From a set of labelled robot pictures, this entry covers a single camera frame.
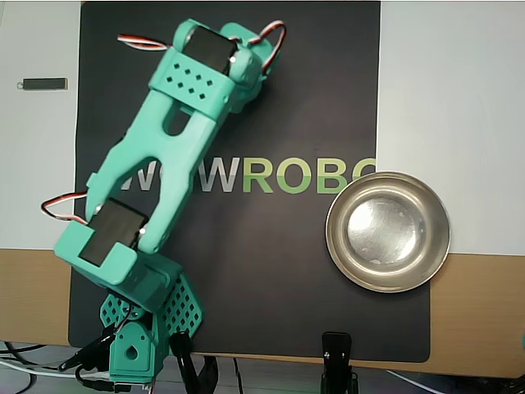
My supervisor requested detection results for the teal gripper with servo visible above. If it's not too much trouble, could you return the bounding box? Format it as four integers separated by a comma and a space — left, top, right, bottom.
228, 76, 267, 116

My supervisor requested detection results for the metal bowl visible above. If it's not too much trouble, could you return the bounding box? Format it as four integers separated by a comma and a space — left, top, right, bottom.
325, 171, 452, 294

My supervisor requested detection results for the black mat with WOWROBO print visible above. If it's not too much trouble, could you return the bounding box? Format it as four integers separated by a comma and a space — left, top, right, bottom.
67, 1, 431, 364

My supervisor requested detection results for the black USB stick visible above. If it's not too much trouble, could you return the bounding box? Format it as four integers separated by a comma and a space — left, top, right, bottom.
16, 76, 69, 92

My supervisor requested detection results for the white paper sheet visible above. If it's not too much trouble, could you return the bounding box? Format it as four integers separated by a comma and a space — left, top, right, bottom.
377, 0, 525, 256
0, 0, 82, 250

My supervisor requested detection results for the black C-clamp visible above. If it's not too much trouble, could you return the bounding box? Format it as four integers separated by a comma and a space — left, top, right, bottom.
58, 326, 118, 373
169, 330, 221, 394

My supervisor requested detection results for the red white black servo wire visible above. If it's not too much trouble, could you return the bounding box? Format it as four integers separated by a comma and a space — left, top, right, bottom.
250, 20, 288, 77

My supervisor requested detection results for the thin black cable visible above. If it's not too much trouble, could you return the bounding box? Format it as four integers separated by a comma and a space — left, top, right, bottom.
231, 356, 244, 394

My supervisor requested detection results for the white cable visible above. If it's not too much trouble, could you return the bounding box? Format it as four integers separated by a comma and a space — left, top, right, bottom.
0, 356, 71, 377
385, 369, 436, 387

